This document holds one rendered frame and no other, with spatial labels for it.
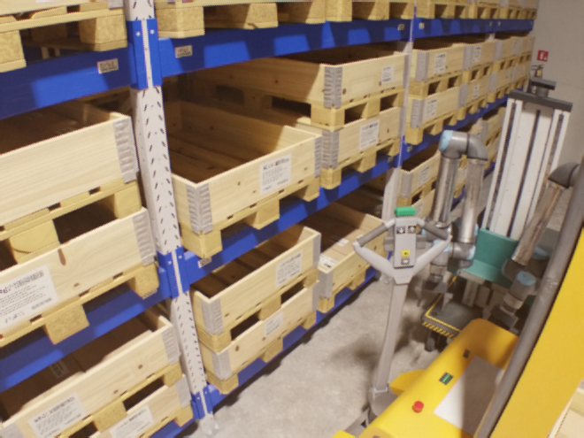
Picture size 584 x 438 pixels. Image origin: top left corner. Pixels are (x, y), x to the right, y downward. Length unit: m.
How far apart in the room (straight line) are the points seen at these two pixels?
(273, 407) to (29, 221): 1.87
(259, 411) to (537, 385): 1.87
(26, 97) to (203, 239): 0.89
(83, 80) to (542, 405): 1.59
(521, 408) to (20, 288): 1.49
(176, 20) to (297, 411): 2.18
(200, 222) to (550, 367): 1.32
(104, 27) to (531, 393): 1.54
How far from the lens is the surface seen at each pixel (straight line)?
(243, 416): 2.71
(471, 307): 3.10
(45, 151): 1.36
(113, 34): 1.39
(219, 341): 2.16
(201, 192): 1.71
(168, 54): 1.58
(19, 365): 1.72
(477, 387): 1.82
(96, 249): 1.52
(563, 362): 1.13
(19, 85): 1.37
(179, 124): 3.05
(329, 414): 2.71
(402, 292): 1.88
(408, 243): 1.77
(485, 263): 2.84
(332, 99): 2.23
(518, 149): 2.60
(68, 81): 1.42
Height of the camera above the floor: 2.22
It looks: 30 degrees down
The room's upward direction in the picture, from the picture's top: straight up
